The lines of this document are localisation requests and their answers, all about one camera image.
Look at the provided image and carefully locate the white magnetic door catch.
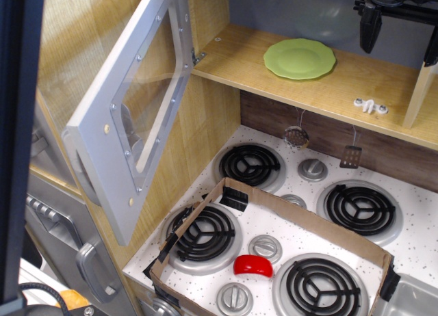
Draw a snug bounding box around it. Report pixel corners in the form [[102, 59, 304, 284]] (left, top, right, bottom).
[[353, 98, 389, 114]]

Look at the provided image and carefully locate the green plate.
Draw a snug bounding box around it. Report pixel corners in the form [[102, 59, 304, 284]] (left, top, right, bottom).
[[263, 38, 337, 80]]

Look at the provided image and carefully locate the black braided cable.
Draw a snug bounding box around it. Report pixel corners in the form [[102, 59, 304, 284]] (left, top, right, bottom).
[[17, 282, 71, 316]]

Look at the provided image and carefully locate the black metal frame post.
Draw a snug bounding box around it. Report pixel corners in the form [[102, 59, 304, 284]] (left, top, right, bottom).
[[1, 0, 44, 304]]

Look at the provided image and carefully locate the lower silver fridge handle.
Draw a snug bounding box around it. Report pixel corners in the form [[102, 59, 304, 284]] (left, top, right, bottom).
[[75, 242, 117, 304]]

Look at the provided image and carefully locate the front silver stove knob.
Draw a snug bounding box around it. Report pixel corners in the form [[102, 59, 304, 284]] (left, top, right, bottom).
[[216, 282, 254, 316]]

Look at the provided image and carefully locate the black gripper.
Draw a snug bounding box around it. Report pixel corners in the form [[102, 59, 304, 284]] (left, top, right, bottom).
[[353, 0, 437, 67]]

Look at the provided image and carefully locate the hidden silver stove knob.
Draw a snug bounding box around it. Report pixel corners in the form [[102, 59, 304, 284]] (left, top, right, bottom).
[[281, 194, 307, 209]]

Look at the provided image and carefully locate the small metal spatula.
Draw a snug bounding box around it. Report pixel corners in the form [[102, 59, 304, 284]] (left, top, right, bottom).
[[339, 125, 362, 169]]

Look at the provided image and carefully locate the stove burner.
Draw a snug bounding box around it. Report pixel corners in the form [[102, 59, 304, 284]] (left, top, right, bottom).
[[213, 143, 287, 194], [315, 179, 403, 246], [272, 253, 370, 316], [168, 203, 243, 276]]

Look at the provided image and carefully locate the round metal strainer spoon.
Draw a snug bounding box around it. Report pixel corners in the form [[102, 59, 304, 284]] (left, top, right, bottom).
[[283, 109, 309, 150]]

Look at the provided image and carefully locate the front right stove burner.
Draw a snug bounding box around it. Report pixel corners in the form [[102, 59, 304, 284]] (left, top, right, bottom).
[[272, 253, 370, 316]]

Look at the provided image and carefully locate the silver sink basin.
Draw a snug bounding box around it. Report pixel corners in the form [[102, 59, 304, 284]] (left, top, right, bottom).
[[373, 274, 437, 316]]

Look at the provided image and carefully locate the silver fridge handle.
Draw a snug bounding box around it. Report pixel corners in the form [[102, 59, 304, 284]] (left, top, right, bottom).
[[75, 242, 117, 304], [30, 118, 49, 158]]

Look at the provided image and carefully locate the silver microwave door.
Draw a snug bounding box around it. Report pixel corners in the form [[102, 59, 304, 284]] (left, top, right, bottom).
[[62, 0, 194, 246]]

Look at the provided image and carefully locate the back silver stove knob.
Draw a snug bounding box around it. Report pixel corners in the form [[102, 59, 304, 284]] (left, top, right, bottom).
[[298, 159, 329, 182]]

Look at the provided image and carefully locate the back left stove burner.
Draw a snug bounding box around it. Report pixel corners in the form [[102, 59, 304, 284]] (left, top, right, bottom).
[[213, 143, 287, 194]]

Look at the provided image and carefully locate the back right stove burner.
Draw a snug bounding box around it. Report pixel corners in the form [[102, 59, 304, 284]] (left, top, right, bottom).
[[315, 179, 403, 246]]

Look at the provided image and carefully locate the grey plastic phone holder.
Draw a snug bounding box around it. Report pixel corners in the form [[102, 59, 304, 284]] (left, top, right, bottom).
[[120, 104, 144, 166]]

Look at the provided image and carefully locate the upper silver fridge handle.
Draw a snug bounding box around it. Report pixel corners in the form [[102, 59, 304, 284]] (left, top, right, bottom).
[[30, 118, 49, 158]]

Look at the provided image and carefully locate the silver ice dispenser panel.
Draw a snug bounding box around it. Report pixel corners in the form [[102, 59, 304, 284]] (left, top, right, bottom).
[[26, 195, 83, 251]]

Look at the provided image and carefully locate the middle silver stove knob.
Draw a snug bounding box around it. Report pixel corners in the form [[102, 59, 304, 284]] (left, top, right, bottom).
[[248, 235, 283, 264]]

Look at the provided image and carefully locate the cardboard frame barrier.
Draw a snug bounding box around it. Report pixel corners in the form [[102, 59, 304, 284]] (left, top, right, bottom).
[[143, 179, 394, 315]]

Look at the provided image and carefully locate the red plastic object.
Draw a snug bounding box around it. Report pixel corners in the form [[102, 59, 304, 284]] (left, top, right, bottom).
[[233, 254, 274, 278]]

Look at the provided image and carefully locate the front left stove burner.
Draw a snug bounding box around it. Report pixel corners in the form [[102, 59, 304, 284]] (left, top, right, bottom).
[[168, 203, 243, 276]]

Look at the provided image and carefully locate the silver oven knob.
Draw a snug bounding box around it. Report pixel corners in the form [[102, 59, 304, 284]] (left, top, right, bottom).
[[153, 298, 181, 316]]

